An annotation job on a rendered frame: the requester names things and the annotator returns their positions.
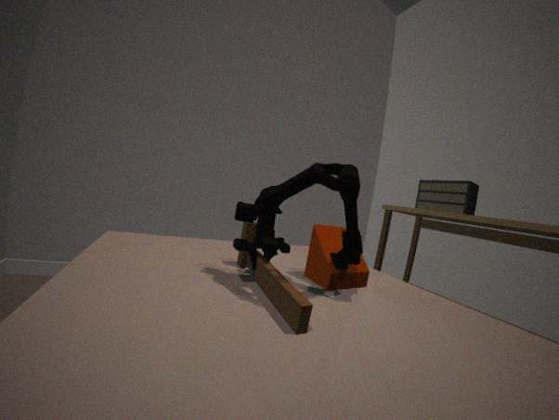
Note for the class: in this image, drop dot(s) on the brown wooden post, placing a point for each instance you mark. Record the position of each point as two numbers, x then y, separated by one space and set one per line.
248 233

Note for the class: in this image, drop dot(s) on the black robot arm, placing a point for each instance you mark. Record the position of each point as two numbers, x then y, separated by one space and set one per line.
266 206

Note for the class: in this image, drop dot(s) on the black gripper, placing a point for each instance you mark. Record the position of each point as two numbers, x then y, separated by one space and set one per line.
244 246

